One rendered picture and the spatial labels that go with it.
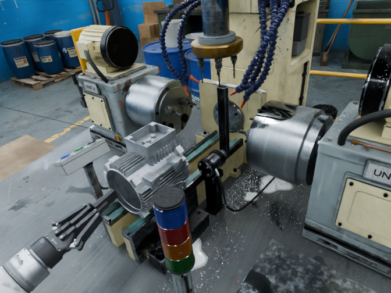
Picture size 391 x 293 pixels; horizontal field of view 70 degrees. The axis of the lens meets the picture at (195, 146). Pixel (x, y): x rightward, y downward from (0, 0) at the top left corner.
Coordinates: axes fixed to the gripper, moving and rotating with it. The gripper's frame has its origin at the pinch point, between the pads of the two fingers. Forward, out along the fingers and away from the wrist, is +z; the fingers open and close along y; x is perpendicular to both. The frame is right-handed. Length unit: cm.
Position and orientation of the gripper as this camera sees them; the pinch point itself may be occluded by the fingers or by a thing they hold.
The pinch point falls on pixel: (105, 200)
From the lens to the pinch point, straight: 83.7
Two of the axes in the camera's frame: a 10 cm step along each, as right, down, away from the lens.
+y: -7.7, -2.9, 5.6
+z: 6.1, -5.8, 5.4
